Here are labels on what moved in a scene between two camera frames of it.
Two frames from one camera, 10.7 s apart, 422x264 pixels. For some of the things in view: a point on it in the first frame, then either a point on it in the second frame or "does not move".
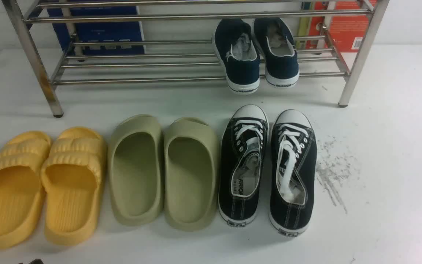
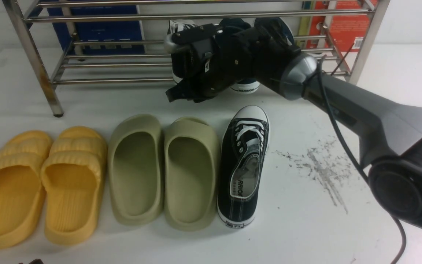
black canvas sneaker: [245, 145] does not move
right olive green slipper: [192, 174] does not move
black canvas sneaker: [293, 170] → [174, 26]
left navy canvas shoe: [234, 39] does not move
